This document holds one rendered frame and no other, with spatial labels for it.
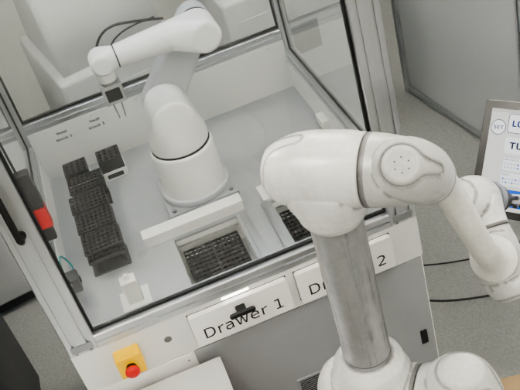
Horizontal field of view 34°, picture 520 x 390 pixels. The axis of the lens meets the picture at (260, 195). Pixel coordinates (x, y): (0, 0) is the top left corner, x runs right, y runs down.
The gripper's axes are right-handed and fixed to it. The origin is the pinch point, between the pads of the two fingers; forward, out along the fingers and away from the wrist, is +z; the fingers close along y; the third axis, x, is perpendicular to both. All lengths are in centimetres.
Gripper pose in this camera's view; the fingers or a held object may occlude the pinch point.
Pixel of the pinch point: (514, 200)
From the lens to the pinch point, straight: 230.3
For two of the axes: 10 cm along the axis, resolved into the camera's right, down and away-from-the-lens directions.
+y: -8.3, -1.6, 5.4
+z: 5.4, 0.2, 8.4
